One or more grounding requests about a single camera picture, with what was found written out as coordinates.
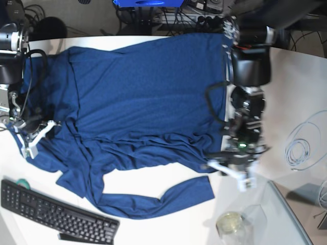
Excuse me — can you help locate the dark blue t-shirt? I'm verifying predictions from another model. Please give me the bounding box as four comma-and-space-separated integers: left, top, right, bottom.
27, 33, 226, 219

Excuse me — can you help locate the clear glass jar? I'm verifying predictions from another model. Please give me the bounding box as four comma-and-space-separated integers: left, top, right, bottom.
216, 205, 267, 244

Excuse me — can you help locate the blue box with hole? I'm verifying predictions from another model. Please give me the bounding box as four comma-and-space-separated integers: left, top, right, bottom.
113, 0, 184, 8

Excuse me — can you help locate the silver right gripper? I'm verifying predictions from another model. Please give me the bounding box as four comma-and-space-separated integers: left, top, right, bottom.
1, 84, 48, 139

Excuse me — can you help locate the green tape roll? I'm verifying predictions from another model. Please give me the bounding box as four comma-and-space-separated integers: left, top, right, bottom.
16, 179, 30, 190

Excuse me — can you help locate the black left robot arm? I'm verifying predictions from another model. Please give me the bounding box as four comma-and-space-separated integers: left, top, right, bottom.
205, 1, 326, 172

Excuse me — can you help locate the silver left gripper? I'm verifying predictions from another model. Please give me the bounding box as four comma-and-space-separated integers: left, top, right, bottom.
201, 86, 267, 170

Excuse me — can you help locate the black round stool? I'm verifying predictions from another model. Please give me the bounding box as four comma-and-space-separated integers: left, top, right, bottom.
31, 16, 67, 41

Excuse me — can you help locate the coiled white cable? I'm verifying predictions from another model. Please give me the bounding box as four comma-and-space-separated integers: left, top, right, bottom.
285, 110, 327, 171

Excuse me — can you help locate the white camera bracket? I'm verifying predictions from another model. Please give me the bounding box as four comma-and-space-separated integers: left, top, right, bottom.
13, 120, 61, 159
207, 160, 259, 192

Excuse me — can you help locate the black computer keyboard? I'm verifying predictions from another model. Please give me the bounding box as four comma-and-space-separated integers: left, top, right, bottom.
1, 179, 120, 244

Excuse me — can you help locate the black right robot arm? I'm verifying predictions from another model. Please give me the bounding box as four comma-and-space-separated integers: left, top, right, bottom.
1, 1, 48, 136

